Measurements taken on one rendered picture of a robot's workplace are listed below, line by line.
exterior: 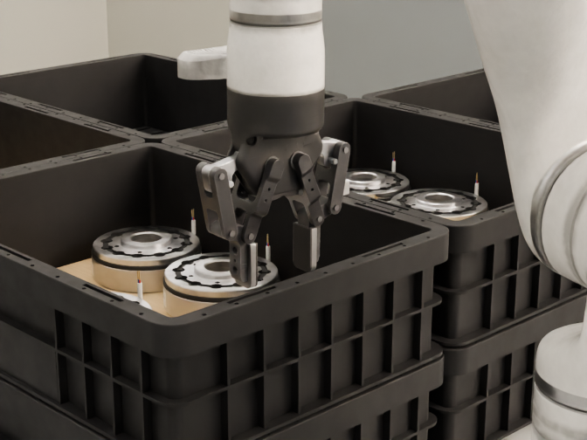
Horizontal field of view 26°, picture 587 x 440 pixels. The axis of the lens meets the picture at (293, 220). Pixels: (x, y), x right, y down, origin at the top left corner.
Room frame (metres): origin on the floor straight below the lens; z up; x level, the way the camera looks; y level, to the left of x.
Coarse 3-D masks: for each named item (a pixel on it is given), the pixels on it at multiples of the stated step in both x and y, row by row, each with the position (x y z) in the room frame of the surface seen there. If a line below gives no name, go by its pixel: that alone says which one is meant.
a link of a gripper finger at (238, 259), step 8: (216, 224) 0.92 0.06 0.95; (240, 224) 0.94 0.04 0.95; (216, 232) 0.92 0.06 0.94; (240, 232) 0.93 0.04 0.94; (232, 240) 0.92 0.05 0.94; (240, 240) 0.93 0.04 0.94; (232, 248) 0.94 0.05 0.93; (240, 248) 0.93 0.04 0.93; (232, 256) 0.93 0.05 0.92; (240, 256) 0.93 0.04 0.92; (232, 264) 0.94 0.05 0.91; (240, 264) 0.93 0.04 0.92; (232, 272) 0.94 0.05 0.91; (240, 272) 0.93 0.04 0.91; (240, 280) 0.93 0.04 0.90
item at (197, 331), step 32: (96, 160) 1.19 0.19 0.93; (192, 160) 1.19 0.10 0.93; (416, 224) 0.99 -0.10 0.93; (0, 256) 0.91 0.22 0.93; (384, 256) 0.91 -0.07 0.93; (416, 256) 0.94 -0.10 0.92; (32, 288) 0.88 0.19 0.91; (64, 288) 0.85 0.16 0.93; (96, 288) 0.84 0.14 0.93; (288, 288) 0.84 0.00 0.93; (320, 288) 0.86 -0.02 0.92; (352, 288) 0.89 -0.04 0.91; (96, 320) 0.82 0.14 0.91; (128, 320) 0.80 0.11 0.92; (160, 320) 0.78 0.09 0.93; (192, 320) 0.78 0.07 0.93; (224, 320) 0.80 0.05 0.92; (256, 320) 0.82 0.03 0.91; (160, 352) 0.78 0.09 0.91; (192, 352) 0.78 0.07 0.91
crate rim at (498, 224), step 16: (400, 112) 1.40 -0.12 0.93; (416, 112) 1.39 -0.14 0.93; (208, 128) 1.31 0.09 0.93; (224, 128) 1.31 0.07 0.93; (464, 128) 1.33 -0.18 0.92; (480, 128) 1.32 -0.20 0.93; (496, 128) 1.31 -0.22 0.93; (176, 144) 1.25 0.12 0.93; (352, 192) 1.08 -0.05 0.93; (400, 208) 1.03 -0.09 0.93; (496, 208) 1.03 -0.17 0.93; (512, 208) 1.03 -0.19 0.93; (448, 224) 0.99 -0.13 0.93; (464, 224) 0.99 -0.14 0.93; (480, 224) 0.99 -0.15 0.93; (496, 224) 1.01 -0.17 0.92; (512, 224) 1.02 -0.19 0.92; (464, 240) 0.98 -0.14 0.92; (480, 240) 0.99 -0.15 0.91; (496, 240) 1.01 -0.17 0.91
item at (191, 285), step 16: (192, 256) 1.10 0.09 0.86; (208, 256) 1.10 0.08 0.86; (224, 256) 1.11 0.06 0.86; (176, 272) 1.07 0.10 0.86; (192, 272) 1.06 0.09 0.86; (272, 272) 1.06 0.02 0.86; (176, 288) 1.03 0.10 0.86; (192, 288) 1.02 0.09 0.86; (208, 288) 1.02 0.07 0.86; (224, 288) 1.02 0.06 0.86; (240, 288) 1.02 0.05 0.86; (256, 288) 1.02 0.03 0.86
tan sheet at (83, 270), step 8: (72, 264) 1.17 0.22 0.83; (80, 264) 1.17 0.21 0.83; (88, 264) 1.17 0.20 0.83; (72, 272) 1.14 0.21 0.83; (80, 272) 1.14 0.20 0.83; (88, 272) 1.14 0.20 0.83; (88, 280) 1.12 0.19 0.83; (104, 288) 1.10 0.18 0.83; (136, 296) 1.08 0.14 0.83; (144, 296) 1.08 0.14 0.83; (152, 296) 1.08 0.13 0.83; (160, 296) 1.08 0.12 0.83; (152, 304) 1.06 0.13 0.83; (160, 304) 1.06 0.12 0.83; (160, 312) 1.04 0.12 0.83
